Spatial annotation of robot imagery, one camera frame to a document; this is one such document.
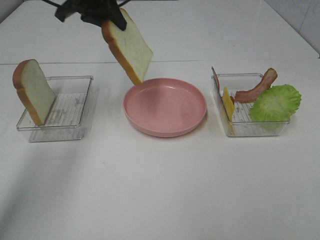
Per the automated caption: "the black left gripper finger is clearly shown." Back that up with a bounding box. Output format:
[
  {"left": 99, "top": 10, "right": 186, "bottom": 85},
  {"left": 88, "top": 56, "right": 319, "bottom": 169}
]
[{"left": 109, "top": 6, "right": 127, "bottom": 31}]

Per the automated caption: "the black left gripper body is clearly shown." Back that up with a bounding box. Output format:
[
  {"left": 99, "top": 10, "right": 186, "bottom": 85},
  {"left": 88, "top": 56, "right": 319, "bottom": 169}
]
[{"left": 55, "top": 0, "right": 118, "bottom": 25}]

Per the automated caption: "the bread slice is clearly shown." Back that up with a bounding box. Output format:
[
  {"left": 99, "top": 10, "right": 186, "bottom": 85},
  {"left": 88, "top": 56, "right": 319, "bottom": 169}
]
[
  {"left": 101, "top": 8, "right": 153, "bottom": 85},
  {"left": 12, "top": 59, "right": 56, "bottom": 126}
]

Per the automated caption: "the curved bacon strip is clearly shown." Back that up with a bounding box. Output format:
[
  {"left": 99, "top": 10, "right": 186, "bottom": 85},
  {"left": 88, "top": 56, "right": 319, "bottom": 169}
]
[{"left": 234, "top": 67, "right": 278, "bottom": 103}]

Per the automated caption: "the green lettuce leaf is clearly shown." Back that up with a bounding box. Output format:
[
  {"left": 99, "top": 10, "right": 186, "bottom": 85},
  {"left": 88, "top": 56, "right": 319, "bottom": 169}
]
[{"left": 249, "top": 84, "right": 302, "bottom": 122}]

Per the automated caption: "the pink round plate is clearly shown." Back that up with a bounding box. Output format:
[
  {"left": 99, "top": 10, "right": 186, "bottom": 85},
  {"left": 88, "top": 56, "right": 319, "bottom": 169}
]
[{"left": 123, "top": 78, "right": 207, "bottom": 138}]

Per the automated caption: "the clear plastic bread box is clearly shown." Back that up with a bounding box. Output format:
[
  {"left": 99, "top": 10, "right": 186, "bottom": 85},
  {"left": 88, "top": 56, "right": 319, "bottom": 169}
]
[{"left": 16, "top": 75, "right": 95, "bottom": 143}]

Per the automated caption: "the yellow cheese slice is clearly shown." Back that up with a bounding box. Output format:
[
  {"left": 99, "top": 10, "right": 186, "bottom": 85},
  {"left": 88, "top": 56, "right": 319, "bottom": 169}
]
[{"left": 222, "top": 86, "right": 235, "bottom": 136}]

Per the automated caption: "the clear plastic ingredients box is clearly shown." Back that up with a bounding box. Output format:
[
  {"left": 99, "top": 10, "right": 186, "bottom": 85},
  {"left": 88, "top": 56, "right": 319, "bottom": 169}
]
[{"left": 211, "top": 73, "right": 290, "bottom": 137}]

